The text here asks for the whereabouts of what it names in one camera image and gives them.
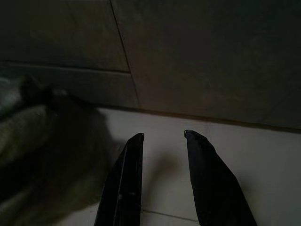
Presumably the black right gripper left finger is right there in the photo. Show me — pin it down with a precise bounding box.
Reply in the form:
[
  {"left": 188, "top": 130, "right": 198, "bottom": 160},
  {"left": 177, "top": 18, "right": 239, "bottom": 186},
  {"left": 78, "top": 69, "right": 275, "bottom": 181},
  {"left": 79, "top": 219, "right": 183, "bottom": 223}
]
[{"left": 94, "top": 133, "right": 144, "bottom": 226}]

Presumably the woven plastic sack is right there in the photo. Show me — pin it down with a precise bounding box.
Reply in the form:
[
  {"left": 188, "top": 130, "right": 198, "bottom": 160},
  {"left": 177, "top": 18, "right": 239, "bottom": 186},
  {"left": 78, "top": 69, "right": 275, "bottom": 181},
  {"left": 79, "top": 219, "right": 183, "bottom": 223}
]
[{"left": 0, "top": 75, "right": 113, "bottom": 226}]

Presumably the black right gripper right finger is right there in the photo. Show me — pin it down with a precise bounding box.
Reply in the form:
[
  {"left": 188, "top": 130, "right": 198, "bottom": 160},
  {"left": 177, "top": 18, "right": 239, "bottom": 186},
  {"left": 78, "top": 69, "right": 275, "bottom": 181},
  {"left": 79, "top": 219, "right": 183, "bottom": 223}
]
[{"left": 184, "top": 129, "right": 258, "bottom": 226}]

